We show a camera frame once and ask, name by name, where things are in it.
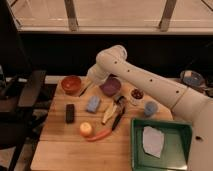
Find green tray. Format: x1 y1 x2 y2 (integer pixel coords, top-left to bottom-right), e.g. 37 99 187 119
131 119 192 171

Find metal fork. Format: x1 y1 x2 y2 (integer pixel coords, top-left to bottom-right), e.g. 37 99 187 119
79 83 93 97

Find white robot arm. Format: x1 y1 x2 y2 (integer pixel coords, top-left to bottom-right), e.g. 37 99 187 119
87 45 213 171

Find purple bowl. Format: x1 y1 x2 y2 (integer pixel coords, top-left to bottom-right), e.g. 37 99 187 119
99 77 121 97

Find red bowl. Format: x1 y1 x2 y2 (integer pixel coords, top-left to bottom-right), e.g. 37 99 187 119
61 75 82 95

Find blue sponge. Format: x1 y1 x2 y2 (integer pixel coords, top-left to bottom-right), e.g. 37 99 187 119
86 96 101 113

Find yellow banana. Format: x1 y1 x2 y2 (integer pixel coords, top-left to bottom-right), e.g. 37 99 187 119
102 102 117 124

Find black rectangular block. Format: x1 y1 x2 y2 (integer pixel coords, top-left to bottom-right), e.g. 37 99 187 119
66 104 75 123

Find white cup dark contents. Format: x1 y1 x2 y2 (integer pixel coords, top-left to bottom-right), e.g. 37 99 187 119
130 89 144 106

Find yellow apple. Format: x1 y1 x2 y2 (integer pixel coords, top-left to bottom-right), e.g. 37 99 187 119
80 122 93 137

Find blue cup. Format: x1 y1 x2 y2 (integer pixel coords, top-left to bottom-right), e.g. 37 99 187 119
144 101 158 116

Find white cloth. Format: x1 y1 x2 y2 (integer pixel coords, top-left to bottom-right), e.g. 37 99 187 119
142 126 164 158

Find black chair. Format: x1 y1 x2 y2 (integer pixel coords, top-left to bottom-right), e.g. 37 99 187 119
0 70 47 171

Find blue plate on side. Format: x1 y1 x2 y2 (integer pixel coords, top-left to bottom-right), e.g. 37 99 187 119
180 70 205 88

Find black handled utensil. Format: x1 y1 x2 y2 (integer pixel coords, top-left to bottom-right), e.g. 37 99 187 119
111 96 127 131

